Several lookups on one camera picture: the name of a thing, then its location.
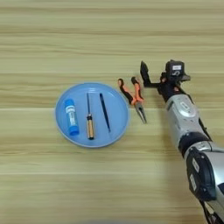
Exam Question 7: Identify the screwdriver with amber handle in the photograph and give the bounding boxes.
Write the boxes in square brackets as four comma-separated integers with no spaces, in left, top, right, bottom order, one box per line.
[86,92,95,141]

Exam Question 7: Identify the small black box white label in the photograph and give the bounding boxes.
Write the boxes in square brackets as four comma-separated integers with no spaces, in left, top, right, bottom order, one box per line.
[164,59,192,83]

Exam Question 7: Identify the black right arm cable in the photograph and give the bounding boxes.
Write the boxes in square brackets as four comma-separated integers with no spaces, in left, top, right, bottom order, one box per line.
[198,116,213,142]

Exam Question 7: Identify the blue glue stick white label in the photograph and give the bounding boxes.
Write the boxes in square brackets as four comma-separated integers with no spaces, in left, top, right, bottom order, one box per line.
[64,98,81,137]

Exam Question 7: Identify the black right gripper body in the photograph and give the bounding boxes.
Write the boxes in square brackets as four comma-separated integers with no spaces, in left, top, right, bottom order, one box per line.
[144,73,187,102]

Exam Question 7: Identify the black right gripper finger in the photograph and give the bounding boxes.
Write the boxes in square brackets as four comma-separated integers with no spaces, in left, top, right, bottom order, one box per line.
[139,60,152,88]

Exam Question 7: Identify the orange black needle-nose pliers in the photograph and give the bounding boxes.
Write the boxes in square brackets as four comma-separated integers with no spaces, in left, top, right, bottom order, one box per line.
[117,76,148,125]

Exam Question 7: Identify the black pen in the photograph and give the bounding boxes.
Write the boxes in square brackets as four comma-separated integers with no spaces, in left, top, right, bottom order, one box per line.
[99,93,112,134]

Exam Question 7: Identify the round light blue plate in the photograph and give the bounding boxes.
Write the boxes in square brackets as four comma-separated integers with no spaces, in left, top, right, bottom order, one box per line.
[54,81,130,149]

